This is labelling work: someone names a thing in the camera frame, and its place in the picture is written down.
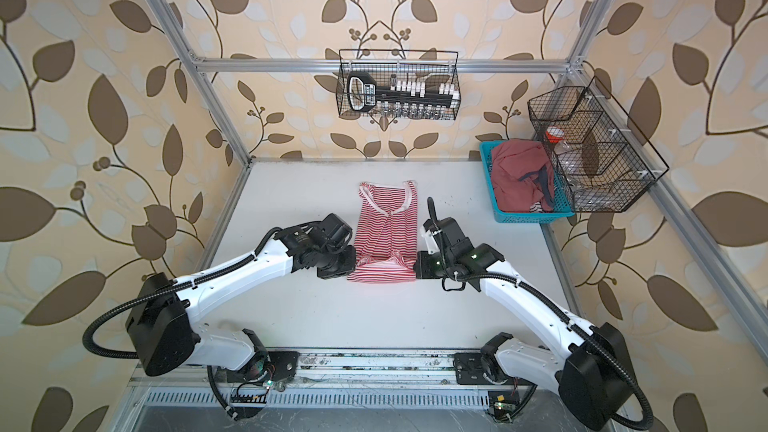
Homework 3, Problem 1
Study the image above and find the red white striped tank top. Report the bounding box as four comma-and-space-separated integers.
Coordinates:
347, 180, 418, 284

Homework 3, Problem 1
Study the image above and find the maroon tank top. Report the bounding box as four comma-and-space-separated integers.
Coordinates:
490, 139, 555, 213

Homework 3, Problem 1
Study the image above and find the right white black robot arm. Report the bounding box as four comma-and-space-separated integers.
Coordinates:
414, 217, 655, 431

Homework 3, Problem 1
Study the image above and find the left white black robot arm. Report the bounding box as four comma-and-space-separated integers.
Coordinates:
82, 214, 357, 377

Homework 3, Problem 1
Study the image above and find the teal plastic basket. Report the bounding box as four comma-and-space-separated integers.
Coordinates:
479, 140, 574, 224

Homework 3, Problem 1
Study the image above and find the black tool with vials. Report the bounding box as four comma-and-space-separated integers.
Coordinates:
343, 72, 461, 120

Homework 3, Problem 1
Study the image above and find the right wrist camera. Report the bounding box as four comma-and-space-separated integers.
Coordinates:
421, 229, 442, 254

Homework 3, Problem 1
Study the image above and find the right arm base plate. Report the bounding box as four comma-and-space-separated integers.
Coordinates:
453, 352, 533, 387

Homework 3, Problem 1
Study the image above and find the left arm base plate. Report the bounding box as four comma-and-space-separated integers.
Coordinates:
247, 350, 300, 384

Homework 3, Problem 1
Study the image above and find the aluminium front rail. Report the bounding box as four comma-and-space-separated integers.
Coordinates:
127, 346, 626, 391

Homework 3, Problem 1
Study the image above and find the black wire basket right wall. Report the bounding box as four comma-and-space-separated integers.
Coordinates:
527, 77, 669, 213

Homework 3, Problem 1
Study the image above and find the black wire basket wall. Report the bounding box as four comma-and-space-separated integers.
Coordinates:
333, 47, 462, 121
527, 77, 669, 213

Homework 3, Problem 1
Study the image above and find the black wire basket back wall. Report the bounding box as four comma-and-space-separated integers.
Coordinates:
333, 47, 462, 121

